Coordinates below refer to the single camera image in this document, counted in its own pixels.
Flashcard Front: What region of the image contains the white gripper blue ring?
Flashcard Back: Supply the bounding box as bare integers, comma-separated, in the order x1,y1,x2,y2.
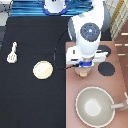
65,46,104,69

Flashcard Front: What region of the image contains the pink small pot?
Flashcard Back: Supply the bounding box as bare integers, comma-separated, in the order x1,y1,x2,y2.
74,67,91,77

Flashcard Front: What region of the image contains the cream round plate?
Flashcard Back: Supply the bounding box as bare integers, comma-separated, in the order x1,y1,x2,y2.
33,61,53,79

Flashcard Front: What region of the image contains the cream slotted spatula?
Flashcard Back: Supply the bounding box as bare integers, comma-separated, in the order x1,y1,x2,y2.
7,42,17,63

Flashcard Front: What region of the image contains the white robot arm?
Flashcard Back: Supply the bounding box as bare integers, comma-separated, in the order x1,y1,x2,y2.
66,0,107,67

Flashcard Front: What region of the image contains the black burner top right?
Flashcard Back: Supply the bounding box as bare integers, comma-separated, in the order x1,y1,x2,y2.
98,45,111,57

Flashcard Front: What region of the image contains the black burner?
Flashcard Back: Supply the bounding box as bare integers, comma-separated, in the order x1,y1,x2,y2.
98,62,115,76
98,45,111,57

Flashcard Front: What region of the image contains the black burner lower right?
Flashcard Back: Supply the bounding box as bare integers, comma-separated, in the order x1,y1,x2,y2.
98,62,115,76

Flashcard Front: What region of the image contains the pink stove board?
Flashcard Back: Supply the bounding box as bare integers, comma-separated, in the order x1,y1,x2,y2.
66,41,128,128

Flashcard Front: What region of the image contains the wooden slatted furniture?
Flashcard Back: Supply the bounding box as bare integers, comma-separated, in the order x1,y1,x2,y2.
105,0,128,40

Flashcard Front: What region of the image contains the large grey frying pan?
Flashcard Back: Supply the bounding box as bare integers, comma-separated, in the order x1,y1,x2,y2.
75,87,128,128

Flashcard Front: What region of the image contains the black table mat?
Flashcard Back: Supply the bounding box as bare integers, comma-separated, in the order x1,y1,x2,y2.
0,15,112,128

